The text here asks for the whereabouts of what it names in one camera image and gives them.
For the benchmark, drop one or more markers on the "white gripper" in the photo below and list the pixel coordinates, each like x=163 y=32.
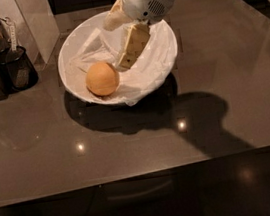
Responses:
x=143 y=0

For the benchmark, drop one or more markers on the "white tag in cup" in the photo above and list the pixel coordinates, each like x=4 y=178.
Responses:
x=13 y=34

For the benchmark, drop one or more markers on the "white bowl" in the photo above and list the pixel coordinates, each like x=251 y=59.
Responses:
x=77 y=37

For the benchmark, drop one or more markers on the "orange fruit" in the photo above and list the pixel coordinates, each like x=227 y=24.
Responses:
x=102 y=79

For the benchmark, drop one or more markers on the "black mesh cup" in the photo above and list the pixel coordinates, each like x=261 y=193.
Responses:
x=18 y=69

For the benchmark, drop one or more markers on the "white paper bag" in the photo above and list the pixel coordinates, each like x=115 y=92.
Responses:
x=36 y=28

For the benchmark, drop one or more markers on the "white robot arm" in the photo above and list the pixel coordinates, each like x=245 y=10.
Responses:
x=138 y=15

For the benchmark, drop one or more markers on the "white cloth napkin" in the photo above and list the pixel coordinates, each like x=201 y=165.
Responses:
x=149 y=67

